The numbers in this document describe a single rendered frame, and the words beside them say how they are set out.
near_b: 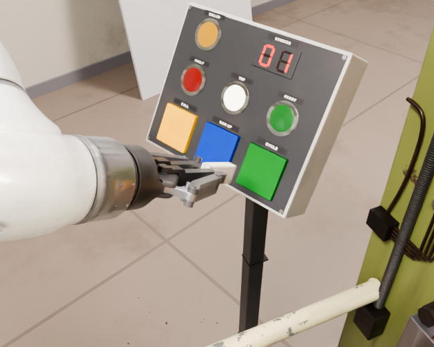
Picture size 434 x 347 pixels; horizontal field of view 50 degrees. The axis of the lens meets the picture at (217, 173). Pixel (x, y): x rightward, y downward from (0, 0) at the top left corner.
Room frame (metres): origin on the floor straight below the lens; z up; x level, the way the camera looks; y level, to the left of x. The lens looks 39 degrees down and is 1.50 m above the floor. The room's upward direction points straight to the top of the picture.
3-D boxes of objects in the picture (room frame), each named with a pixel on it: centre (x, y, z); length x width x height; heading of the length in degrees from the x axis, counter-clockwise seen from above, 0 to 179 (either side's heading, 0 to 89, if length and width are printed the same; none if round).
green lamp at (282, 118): (0.65, -0.11, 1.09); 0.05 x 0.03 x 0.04; 24
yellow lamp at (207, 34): (0.81, 0.02, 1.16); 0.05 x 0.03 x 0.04; 24
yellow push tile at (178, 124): (0.75, 0.07, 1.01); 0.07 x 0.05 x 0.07; 49
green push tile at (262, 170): (0.61, -0.08, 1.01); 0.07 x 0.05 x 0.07; 49
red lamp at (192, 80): (0.78, 0.04, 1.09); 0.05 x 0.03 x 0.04; 24
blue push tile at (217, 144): (0.68, 0.00, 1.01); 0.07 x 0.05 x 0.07; 49
